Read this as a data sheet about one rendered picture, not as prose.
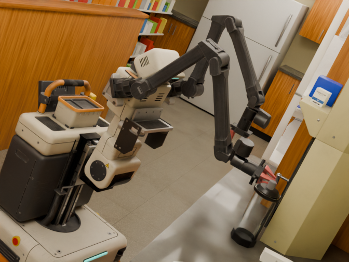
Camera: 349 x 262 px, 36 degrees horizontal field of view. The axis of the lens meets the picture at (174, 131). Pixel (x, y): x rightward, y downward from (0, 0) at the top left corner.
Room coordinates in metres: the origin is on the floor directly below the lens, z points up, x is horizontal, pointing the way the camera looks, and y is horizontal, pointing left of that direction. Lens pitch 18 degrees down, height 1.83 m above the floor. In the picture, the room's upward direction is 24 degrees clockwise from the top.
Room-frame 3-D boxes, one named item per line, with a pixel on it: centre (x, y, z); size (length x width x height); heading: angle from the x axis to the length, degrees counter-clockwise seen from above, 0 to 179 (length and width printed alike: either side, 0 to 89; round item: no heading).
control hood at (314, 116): (2.11, -0.47, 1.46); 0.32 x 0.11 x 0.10; 165
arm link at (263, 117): (2.45, -0.33, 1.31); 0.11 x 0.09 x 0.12; 64
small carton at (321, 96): (2.05, -0.46, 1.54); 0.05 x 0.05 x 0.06; 65
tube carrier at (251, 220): (1.88, -0.41, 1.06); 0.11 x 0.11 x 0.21
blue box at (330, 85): (2.18, -0.49, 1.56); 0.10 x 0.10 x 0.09; 75
